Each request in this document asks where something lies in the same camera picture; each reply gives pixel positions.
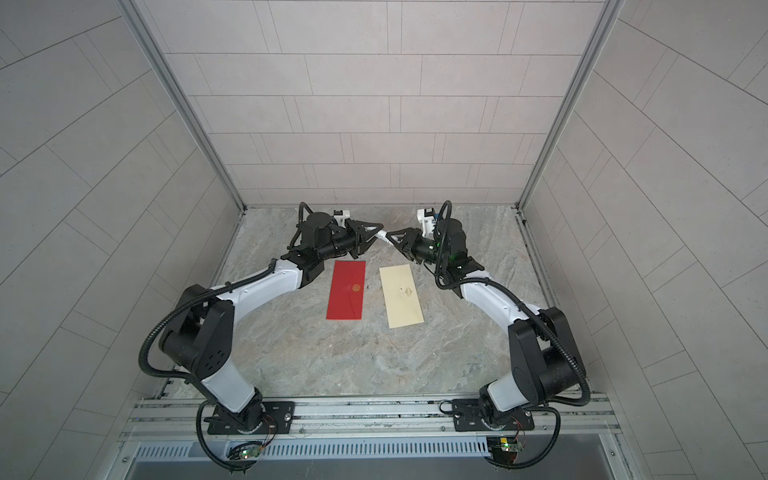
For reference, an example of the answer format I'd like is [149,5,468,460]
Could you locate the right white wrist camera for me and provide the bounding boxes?
[417,208,436,239]

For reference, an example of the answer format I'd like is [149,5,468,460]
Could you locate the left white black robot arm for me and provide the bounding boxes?
[138,204,383,433]

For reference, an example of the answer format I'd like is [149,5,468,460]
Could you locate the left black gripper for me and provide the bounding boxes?
[315,221,383,264]

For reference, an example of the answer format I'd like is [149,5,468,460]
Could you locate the aluminium rail frame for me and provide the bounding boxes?
[119,392,622,445]

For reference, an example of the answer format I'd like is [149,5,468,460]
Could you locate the cream yellow envelope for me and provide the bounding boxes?
[379,265,424,329]

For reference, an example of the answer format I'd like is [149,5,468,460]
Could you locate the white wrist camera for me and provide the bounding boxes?
[333,209,350,227]
[417,208,436,239]

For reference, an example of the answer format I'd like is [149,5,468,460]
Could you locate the small circuit board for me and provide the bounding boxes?
[486,436,526,465]
[227,441,264,462]

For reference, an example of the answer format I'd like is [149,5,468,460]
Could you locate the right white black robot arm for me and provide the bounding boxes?
[385,215,591,428]

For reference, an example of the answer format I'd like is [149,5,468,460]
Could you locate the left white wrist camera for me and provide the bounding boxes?
[333,209,350,227]

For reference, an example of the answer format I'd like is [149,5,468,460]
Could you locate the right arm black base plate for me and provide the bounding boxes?
[439,398,535,432]

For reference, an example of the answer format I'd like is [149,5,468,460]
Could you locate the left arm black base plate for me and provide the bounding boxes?
[203,401,296,435]

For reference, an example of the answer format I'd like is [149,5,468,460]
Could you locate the right small circuit board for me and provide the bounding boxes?
[486,436,526,465]

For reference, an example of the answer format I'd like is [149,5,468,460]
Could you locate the red envelope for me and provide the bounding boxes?
[326,261,366,321]

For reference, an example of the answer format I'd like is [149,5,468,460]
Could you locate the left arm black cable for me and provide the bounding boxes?
[195,398,268,475]

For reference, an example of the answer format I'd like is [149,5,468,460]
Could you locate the left small circuit board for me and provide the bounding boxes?
[227,441,264,462]

